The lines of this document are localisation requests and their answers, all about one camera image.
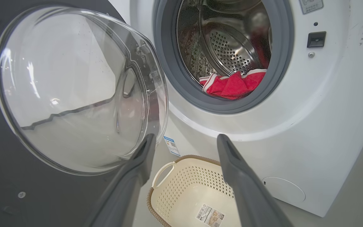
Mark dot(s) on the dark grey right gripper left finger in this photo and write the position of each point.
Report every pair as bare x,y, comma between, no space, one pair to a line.
128,183

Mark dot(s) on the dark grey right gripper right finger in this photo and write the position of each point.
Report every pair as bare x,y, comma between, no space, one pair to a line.
244,189

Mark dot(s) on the dark round glass washer door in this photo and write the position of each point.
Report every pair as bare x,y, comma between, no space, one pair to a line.
27,189

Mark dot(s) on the red garment with white band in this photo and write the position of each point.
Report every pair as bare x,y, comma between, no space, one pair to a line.
244,83

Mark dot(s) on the white printed product label sticker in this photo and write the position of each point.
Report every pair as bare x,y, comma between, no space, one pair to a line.
210,217

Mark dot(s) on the cream perforated laundry basket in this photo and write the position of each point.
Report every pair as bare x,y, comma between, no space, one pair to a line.
187,186

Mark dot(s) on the white front-load washing machine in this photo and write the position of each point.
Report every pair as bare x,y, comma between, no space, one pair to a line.
310,126

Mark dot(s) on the blue energy label sticker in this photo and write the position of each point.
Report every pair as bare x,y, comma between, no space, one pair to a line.
172,146

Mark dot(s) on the grey warning pictogram sticker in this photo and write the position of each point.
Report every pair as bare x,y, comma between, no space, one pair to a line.
310,6

